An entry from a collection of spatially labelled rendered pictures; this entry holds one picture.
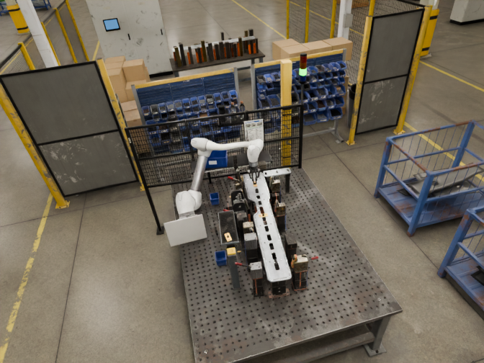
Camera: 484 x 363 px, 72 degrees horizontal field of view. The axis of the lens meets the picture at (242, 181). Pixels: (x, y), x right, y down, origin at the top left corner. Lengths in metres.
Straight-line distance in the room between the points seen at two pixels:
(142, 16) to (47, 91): 4.95
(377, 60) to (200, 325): 4.35
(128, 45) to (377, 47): 6.14
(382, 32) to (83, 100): 4.10
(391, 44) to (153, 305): 4.68
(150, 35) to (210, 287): 7.38
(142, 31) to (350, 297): 7.95
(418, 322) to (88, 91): 4.44
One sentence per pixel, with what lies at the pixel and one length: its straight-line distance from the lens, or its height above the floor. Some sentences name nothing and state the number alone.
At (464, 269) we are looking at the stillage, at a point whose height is 0.16.
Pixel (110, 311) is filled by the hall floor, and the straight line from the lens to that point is 4.04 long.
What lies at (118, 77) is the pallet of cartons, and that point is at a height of 1.00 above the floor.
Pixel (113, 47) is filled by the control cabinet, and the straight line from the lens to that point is 9.44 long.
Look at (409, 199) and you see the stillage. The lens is 4.77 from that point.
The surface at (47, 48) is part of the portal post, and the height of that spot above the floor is 1.74.
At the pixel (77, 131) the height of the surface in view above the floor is 1.14.
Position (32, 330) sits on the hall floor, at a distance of 4.33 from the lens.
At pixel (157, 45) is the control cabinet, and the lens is 9.41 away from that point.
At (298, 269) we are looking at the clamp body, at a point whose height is 0.97.
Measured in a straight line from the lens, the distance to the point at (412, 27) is 5.73.
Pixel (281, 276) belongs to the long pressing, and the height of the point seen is 1.00.
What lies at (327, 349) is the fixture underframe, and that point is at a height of 0.23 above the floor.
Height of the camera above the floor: 3.15
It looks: 38 degrees down
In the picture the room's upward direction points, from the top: 6 degrees counter-clockwise
